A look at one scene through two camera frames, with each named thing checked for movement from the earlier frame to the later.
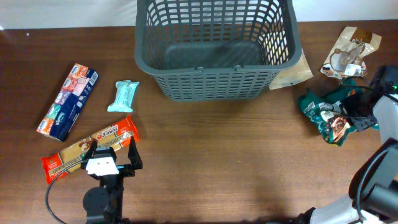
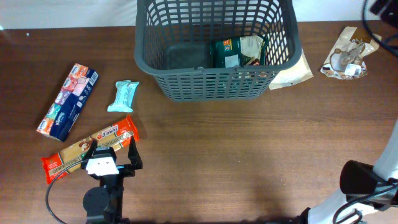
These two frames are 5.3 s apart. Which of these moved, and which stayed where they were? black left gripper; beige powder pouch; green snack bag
Moved: green snack bag
Stayed: black left gripper; beige powder pouch
